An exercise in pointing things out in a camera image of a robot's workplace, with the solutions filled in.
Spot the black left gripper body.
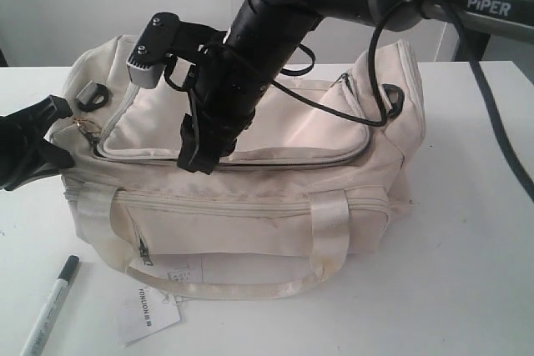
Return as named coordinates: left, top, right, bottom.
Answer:
left=1, top=109, right=54, bottom=192

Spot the white paper hang tag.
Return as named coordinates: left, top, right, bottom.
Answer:
left=113, top=285, right=181, bottom=345

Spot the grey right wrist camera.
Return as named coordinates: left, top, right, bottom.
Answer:
left=124, top=11, right=226, bottom=91

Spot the cream fabric duffel bag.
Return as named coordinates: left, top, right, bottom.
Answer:
left=50, top=35, right=426, bottom=300

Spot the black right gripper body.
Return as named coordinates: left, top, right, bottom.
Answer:
left=195, top=0, right=321, bottom=144

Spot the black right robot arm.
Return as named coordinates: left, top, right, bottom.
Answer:
left=48, top=0, right=533, bottom=174

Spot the white marker black cap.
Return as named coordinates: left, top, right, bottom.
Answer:
left=20, top=255, right=80, bottom=356

